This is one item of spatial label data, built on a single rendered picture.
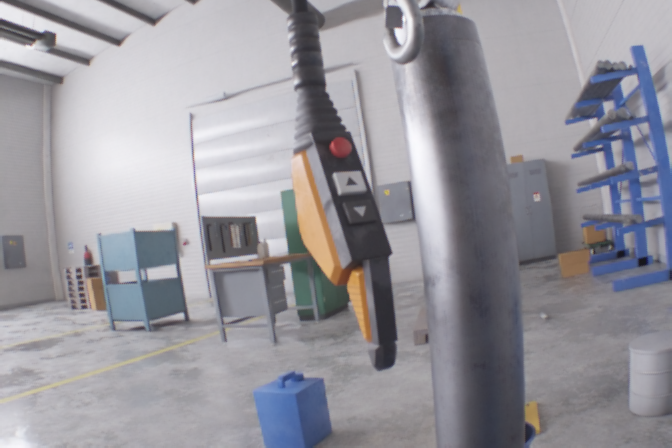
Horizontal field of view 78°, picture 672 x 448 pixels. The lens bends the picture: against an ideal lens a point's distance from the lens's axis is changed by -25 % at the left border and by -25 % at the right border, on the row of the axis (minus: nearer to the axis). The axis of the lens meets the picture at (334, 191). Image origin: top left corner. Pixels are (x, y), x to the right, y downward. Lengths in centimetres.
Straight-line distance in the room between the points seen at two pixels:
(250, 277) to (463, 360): 471
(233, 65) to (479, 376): 1174
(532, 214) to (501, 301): 886
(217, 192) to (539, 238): 705
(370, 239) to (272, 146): 1092
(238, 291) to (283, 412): 334
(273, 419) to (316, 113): 207
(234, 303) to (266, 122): 651
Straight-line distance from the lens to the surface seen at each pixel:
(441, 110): 103
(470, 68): 107
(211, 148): 1226
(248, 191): 1168
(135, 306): 758
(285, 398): 250
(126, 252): 756
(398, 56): 67
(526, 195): 988
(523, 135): 1051
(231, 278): 576
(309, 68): 70
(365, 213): 62
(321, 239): 64
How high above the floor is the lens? 105
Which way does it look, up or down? 5 degrees up
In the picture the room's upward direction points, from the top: 8 degrees counter-clockwise
